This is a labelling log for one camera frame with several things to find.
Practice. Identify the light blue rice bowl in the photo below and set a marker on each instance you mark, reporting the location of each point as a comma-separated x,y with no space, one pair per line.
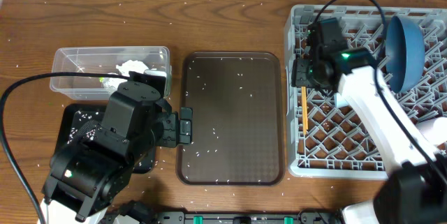
340,101

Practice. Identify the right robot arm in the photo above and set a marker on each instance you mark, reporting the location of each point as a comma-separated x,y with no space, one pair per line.
415,191

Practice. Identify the green foil snack wrapper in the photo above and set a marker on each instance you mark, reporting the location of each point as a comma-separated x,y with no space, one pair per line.
110,83

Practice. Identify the pink and white cup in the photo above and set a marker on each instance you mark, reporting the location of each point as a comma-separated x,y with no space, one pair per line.
434,130

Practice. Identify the blue plate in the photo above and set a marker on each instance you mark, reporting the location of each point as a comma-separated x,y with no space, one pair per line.
406,51

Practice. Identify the clear plastic bin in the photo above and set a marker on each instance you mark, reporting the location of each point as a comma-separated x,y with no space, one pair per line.
103,60

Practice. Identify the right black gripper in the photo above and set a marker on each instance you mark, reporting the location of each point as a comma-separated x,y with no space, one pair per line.
299,75

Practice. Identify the pile of white rice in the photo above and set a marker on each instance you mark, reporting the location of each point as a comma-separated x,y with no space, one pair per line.
78,124

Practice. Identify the grey dishwasher rack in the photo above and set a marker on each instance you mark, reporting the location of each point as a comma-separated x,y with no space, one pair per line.
329,142

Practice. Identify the white napkin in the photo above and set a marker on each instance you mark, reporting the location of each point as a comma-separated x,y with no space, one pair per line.
134,66

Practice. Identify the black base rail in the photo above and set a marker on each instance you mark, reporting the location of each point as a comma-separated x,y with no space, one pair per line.
305,217

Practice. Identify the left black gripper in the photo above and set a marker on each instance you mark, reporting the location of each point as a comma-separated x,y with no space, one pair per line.
171,130

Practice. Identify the brown serving tray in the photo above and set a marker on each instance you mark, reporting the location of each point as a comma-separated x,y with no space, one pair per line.
237,134

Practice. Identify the black plastic tray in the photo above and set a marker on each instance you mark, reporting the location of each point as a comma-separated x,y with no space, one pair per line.
145,165

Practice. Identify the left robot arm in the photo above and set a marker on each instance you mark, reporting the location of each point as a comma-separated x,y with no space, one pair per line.
88,173

